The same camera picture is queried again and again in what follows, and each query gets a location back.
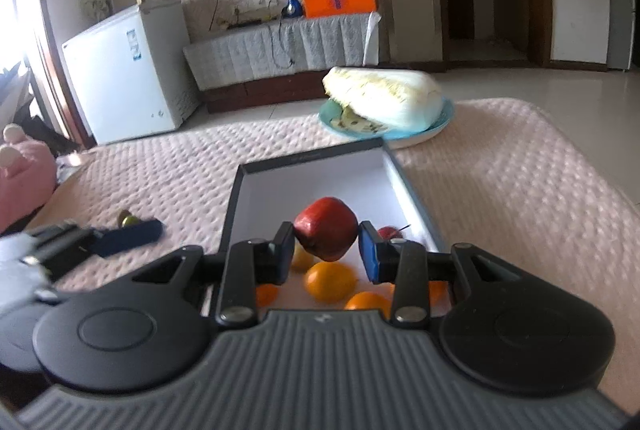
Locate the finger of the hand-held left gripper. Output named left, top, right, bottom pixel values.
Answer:
left=92, top=218, right=166, bottom=259

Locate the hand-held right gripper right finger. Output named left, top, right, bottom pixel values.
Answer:
left=358, top=220, right=571, bottom=330

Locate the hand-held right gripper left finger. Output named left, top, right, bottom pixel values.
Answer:
left=102, top=221, right=296, bottom=328

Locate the small tan round fruit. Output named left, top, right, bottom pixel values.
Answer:
left=291, top=242, right=316, bottom=274

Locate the small dark red fruit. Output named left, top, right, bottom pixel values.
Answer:
left=377, top=224, right=412, bottom=241

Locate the yellow orange citrus fruit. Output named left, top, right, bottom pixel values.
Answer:
left=303, top=261, right=359, bottom=304

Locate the red apple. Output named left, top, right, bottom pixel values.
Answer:
left=293, top=196, right=359, bottom=263

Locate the white cardboard box dark rim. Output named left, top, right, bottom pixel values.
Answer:
left=200, top=137, right=454, bottom=320

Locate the pink plush toy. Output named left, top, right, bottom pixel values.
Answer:
left=0, top=123, right=59, bottom=232

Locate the blue printed plate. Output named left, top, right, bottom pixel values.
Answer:
left=318, top=96, right=456, bottom=150

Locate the napa cabbage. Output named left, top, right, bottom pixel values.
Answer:
left=322, top=66, right=445, bottom=134

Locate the white chest freezer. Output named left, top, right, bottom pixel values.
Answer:
left=61, top=0, right=202, bottom=146

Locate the cabinet with lace cloth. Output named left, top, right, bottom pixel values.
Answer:
left=182, top=10, right=382, bottom=114

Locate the black hanging cable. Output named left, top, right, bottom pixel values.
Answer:
left=270, top=17, right=297, bottom=67

